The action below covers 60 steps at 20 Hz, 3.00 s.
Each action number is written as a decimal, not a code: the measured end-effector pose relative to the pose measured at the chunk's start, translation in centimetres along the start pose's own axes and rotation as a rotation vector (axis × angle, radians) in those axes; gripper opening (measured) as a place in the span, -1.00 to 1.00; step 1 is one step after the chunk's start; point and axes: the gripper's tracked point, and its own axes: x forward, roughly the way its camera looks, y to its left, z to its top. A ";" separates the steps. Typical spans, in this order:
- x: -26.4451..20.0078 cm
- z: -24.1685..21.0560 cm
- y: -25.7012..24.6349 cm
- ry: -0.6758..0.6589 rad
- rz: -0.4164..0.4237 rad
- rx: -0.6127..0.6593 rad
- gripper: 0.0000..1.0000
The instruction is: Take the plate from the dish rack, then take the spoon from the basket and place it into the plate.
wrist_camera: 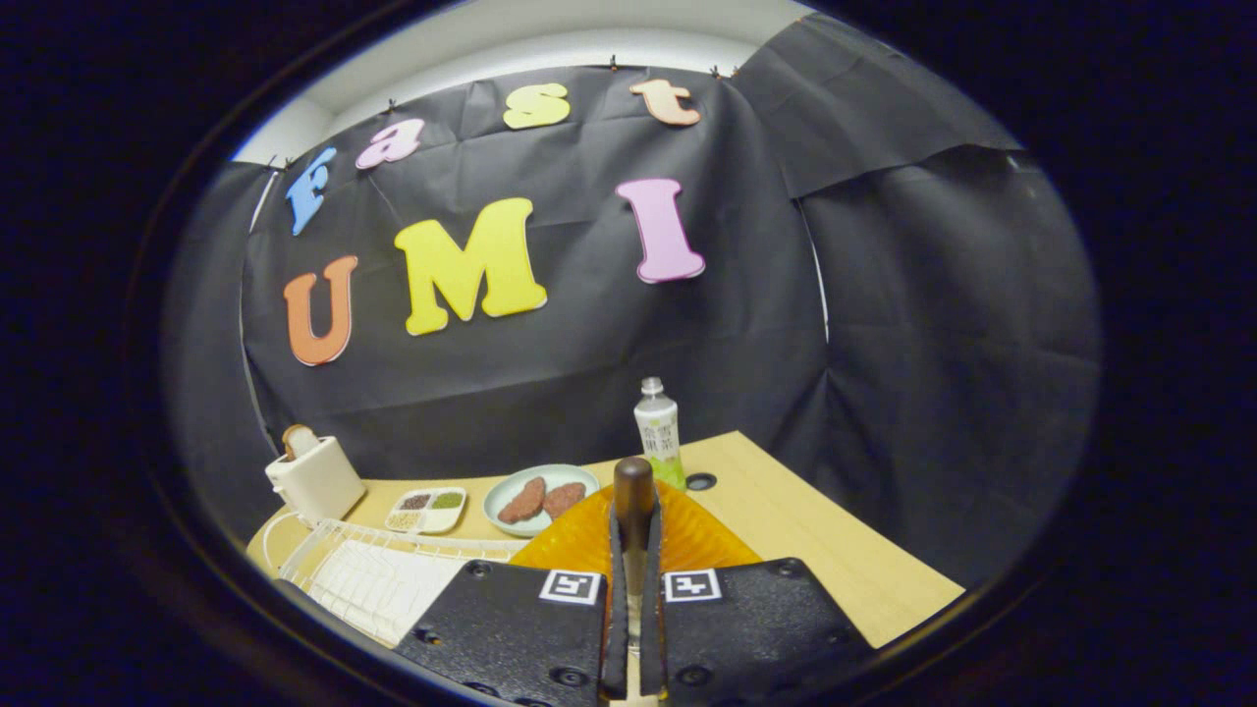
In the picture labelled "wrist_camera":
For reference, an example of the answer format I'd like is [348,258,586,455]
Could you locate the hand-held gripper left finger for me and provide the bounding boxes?
[393,483,631,707]

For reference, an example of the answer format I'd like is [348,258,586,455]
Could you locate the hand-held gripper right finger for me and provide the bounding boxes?
[638,481,877,707]

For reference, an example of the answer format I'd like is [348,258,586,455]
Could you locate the spoon with brown wooden handle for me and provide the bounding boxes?
[613,457,657,654]

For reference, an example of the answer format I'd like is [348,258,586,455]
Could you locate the white wire dish rack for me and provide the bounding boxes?
[260,511,531,649]

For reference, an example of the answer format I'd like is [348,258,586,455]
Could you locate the flat light green dish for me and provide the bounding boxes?
[482,463,601,538]

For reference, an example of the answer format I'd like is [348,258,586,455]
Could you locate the green drink bottle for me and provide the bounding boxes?
[633,377,687,492]

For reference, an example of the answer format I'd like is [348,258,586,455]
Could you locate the white divided grain tray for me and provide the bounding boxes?
[384,486,468,534]

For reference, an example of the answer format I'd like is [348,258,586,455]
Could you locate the white toaster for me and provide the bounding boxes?
[264,436,367,526]

